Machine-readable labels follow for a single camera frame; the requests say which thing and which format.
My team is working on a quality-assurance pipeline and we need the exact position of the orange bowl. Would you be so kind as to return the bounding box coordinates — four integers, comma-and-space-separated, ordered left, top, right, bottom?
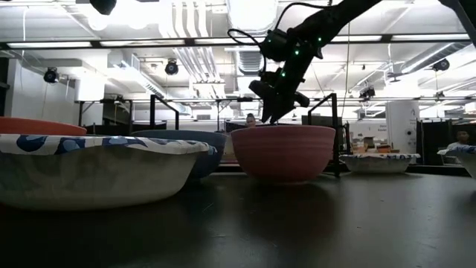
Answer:
0, 116, 88, 137

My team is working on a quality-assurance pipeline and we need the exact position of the black background table frame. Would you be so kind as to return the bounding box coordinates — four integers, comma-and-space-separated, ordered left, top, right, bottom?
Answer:
76, 98, 135, 127

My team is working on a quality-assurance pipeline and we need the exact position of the black table mat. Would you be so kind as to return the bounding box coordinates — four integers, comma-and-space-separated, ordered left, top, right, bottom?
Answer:
0, 169, 476, 268

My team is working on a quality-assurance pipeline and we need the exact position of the white ventilation duct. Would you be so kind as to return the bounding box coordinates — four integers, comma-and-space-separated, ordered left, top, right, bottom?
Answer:
227, 0, 279, 75

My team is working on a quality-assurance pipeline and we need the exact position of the white column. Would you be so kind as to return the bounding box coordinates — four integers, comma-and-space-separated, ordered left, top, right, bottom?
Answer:
385, 100, 421, 165

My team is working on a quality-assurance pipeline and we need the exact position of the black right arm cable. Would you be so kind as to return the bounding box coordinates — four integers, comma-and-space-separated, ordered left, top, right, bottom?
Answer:
227, 1, 335, 48

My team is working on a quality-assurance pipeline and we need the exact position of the black rig frame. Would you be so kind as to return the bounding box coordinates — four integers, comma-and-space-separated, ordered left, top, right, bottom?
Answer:
215, 163, 472, 178

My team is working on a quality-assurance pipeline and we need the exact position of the white wall box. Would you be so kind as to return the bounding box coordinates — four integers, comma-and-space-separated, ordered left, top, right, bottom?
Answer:
74, 77, 106, 102

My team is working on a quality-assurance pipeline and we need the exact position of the blue patterned plate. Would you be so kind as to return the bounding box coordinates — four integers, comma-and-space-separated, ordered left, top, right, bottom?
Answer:
437, 144, 476, 179

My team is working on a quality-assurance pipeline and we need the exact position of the blue patterned paper bowl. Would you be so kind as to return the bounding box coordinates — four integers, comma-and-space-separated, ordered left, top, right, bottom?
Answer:
338, 152, 421, 174
0, 133, 216, 211

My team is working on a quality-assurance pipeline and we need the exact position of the pink bowl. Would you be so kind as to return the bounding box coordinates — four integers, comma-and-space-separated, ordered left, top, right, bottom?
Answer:
230, 124, 337, 183

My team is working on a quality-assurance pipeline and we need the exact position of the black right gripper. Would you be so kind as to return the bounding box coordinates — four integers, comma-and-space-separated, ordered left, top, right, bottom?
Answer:
248, 55, 311, 124

